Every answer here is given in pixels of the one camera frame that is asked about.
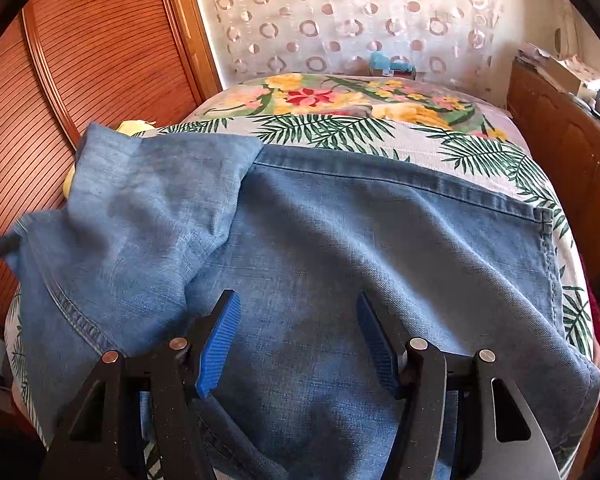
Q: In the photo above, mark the blue plastic item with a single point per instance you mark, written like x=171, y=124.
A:
x=387, y=64

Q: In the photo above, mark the blue denim pants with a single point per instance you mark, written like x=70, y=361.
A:
x=330, y=240

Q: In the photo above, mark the sheer circle-patterned curtain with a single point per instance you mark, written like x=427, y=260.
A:
x=350, y=15

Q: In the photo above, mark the long wooden cabinet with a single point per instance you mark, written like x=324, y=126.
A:
x=565, y=145

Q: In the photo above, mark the cardboard box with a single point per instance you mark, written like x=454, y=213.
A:
x=575, y=77

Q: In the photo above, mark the yellow plush toy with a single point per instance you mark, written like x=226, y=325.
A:
x=135, y=127

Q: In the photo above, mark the wooden slatted wardrobe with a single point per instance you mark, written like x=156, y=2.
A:
x=80, y=60

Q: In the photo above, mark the red blanket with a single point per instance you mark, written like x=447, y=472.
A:
x=597, y=310

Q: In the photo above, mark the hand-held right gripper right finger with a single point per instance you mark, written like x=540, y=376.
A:
x=377, y=345

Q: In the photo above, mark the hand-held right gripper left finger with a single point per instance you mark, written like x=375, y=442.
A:
x=220, y=345

